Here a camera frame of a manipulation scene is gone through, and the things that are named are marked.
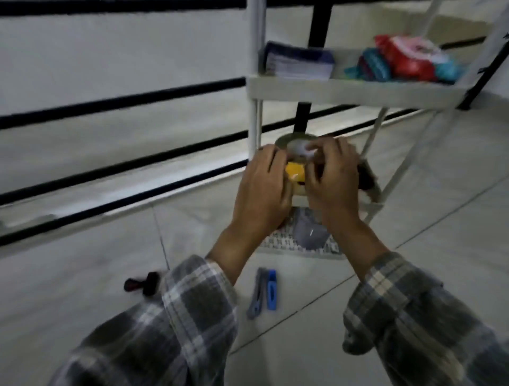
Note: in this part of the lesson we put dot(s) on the person's right hand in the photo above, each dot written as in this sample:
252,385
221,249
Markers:
338,191

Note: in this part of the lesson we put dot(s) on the person's left hand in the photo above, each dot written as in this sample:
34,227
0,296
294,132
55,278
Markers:
260,195

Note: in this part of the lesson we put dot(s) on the person's right fingers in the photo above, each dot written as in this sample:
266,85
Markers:
336,153

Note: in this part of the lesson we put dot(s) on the person's left fingers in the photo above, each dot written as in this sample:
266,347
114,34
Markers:
272,155

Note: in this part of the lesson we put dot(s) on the green tape roll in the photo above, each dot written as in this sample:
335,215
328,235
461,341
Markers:
292,140

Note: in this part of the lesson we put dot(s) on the yellow plastic piece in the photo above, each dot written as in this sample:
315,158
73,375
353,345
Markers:
295,172

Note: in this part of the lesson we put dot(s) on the person's left forearm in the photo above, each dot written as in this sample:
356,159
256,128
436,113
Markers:
191,314

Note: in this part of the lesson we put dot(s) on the person's right forearm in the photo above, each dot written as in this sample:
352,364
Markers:
409,318

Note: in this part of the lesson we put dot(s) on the white shelf rack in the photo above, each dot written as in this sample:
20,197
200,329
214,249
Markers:
358,93

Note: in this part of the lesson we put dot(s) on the grey pouch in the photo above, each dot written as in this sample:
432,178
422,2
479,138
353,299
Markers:
310,234

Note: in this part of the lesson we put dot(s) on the teal striped packet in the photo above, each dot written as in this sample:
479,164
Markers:
372,65

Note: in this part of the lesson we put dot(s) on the stack of dark blue packets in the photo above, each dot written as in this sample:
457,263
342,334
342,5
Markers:
298,61

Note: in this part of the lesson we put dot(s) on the red snack packet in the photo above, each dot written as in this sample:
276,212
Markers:
409,57

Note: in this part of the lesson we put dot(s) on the blue utility knife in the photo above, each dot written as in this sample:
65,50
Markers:
271,290

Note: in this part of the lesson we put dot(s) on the small teal packet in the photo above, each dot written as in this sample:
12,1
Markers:
449,71

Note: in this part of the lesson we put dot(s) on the grey utility knife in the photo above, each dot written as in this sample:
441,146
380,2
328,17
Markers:
257,294

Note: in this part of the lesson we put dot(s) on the black metal railing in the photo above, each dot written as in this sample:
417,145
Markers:
119,101

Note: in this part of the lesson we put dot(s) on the black and red tool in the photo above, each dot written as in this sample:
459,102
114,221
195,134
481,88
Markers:
143,283

